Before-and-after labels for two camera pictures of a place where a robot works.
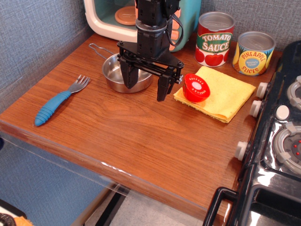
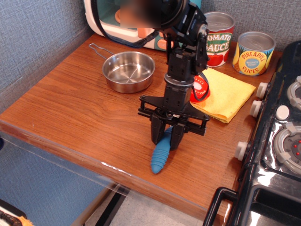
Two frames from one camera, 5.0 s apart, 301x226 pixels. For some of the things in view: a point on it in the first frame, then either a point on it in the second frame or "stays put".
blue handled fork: x=47 y=112 to x=162 y=150
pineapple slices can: x=253 y=53 stays put
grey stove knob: x=255 y=108 stays put
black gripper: x=153 y=52 to x=176 y=103
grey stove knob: x=240 y=150 stays put
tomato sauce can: x=215 y=33 stays put
